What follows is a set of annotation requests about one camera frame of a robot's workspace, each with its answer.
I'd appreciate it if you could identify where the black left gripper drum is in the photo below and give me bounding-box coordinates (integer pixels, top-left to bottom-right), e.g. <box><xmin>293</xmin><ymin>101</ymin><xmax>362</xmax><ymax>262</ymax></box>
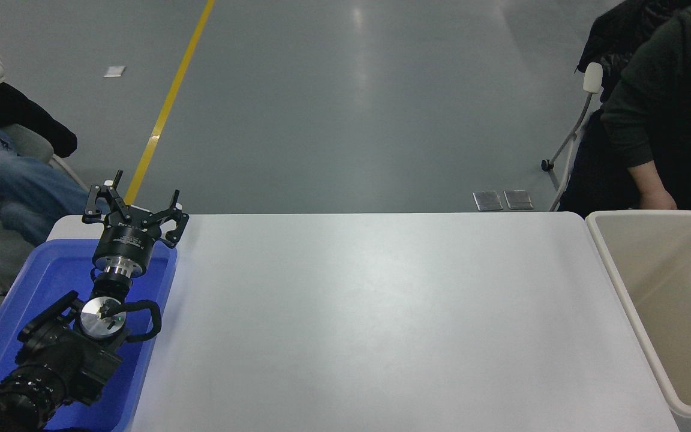
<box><xmin>92</xmin><ymin>207</ymin><xmax>164</xmax><ymax>270</ymax></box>

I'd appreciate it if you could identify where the grey chair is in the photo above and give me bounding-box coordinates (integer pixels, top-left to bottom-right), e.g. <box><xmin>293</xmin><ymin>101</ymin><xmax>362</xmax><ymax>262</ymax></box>
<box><xmin>0</xmin><ymin>123</ymin><xmax>90</xmax><ymax>194</ymax></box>

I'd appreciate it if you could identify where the blue plastic tray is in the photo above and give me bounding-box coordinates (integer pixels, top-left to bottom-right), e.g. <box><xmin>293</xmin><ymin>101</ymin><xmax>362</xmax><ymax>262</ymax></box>
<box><xmin>0</xmin><ymin>239</ymin><xmax>178</xmax><ymax>432</ymax></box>

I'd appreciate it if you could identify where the black jacket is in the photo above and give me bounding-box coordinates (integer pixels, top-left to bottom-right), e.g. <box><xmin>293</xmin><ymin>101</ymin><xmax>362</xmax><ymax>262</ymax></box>
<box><xmin>576</xmin><ymin>0</ymin><xmax>691</xmax><ymax>104</ymax></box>
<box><xmin>0</xmin><ymin>81</ymin><xmax>78</xmax><ymax>159</ymax></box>

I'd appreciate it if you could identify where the silver foil tray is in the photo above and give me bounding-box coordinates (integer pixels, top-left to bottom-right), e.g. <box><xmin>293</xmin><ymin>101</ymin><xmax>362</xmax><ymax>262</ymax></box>
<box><xmin>504</xmin><ymin>190</ymin><xmax>534</xmax><ymax>211</ymax></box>
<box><xmin>473</xmin><ymin>191</ymin><xmax>504</xmax><ymax>212</ymax></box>

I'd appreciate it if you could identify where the white wheeled chair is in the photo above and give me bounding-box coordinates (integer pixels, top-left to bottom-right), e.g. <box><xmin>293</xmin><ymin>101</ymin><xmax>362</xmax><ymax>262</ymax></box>
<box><xmin>540</xmin><ymin>61</ymin><xmax>605</xmax><ymax>212</ymax></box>

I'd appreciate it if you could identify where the large pale plastic bin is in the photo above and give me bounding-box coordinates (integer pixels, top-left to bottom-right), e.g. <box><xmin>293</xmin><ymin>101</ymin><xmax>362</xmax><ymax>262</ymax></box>
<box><xmin>584</xmin><ymin>210</ymin><xmax>691</xmax><ymax>432</ymax></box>

